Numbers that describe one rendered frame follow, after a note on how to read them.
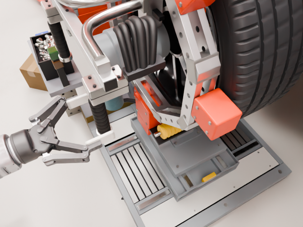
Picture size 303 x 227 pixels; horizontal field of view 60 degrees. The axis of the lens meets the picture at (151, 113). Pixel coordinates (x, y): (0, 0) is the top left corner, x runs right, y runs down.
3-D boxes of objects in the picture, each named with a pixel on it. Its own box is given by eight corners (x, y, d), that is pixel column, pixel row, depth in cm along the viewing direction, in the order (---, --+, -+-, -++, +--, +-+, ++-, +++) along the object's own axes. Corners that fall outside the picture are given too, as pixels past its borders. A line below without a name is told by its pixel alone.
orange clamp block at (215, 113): (213, 104, 70) (236, 129, 65) (189, 115, 67) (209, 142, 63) (219, 86, 64) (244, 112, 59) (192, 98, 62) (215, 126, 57)
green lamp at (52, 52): (61, 58, 108) (58, 50, 105) (52, 61, 107) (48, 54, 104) (58, 52, 110) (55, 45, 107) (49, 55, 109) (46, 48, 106)
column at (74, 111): (83, 111, 170) (66, 62, 136) (68, 117, 167) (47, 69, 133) (78, 100, 175) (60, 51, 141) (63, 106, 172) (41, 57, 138)
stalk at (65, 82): (70, 85, 122) (57, 51, 106) (63, 88, 121) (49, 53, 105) (68, 81, 124) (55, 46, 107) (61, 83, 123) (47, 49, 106)
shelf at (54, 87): (85, 84, 127) (84, 80, 124) (51, 97, 122) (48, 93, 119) (59, 35, 149) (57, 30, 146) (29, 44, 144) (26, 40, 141)
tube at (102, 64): (179, 45, 59) (184, 1, 50) (99, 75, 53) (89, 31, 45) (143, 6, 68) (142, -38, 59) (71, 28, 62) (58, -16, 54)
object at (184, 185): (235, 169, 137) (240, 161, 129) (176, 203, 127) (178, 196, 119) (183, 103, 163) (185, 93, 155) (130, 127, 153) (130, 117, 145)
